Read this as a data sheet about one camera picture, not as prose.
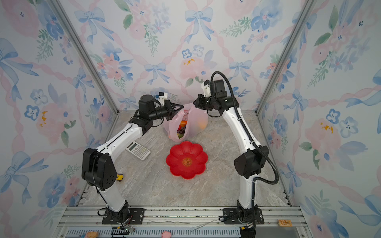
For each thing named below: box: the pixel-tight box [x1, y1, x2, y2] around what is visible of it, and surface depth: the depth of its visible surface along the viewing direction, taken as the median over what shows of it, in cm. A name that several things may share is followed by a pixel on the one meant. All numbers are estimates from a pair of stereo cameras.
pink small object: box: [161, 230, 172, 238], surface depth 69 cm
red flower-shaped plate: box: [165, 141, 209, 180], surface depth 96 cm
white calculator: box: [125, 140, 151, 161], surface depth 97 cm
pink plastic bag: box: [163, 105, 209, 142], surface depth 88 cm
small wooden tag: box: [276, 219, 293, 227], surface depth 73 cm
